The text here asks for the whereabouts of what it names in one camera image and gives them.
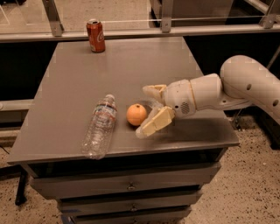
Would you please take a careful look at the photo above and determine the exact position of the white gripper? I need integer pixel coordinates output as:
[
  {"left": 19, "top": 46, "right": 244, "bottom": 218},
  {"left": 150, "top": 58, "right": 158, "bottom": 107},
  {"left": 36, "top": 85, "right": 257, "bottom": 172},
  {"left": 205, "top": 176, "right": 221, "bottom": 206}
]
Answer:
[{"left": 136, "top": 80, "right": 196, "bottom": 138}]

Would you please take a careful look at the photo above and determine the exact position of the orange fruit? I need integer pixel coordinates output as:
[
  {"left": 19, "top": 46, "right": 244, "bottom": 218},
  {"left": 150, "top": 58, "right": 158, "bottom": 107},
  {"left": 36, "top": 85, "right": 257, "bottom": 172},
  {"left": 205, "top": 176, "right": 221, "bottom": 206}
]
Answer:
[{"left": 126, "top": 103, "right": 147, "bottom": 126}]

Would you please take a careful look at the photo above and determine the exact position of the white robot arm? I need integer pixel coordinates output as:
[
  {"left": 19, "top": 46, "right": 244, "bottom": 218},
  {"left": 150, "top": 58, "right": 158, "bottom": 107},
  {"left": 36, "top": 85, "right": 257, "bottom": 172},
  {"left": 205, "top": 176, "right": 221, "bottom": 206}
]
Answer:
[{"left": 136, "top": 55, "right": 280, "bottom": 138}]

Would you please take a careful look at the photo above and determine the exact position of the clear plastic water bottle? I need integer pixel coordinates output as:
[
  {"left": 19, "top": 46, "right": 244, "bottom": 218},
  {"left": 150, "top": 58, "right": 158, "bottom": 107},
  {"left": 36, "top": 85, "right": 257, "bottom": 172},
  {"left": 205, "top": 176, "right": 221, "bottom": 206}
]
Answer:
[{"left": 81, "top": 94, "right": 116, "bottom": 160}]

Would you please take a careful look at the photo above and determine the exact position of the grey drawer cabinet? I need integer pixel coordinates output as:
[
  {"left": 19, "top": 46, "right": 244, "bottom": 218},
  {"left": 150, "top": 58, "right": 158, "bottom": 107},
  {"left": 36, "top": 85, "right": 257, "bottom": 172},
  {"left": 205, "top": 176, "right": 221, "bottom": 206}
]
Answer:
[{"left": 9, "top": 38, "right": 239, "bottom": 224}]

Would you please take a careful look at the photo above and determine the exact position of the red soda can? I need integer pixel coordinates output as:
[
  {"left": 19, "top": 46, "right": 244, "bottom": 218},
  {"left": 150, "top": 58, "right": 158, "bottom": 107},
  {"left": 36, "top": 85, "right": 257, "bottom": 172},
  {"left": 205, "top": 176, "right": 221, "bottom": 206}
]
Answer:
[{"left": 86, "top": 18, "right": 106, "bottom": 53}]

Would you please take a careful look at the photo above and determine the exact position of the black stand leg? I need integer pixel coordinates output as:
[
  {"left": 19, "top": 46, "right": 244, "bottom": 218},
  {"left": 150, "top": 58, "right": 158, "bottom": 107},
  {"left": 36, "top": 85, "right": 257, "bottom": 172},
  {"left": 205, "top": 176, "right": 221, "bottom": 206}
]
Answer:
[{"left": 15, "top": 170, "right": 28, "bottom": 206}]

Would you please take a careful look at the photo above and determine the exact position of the metal railing frame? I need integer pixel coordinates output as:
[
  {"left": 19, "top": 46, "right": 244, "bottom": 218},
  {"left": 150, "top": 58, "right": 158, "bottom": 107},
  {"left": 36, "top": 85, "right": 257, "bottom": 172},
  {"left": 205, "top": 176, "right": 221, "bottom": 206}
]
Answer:
[{"left": 0, "top": 0, "right": 280, "bottom": 101}]

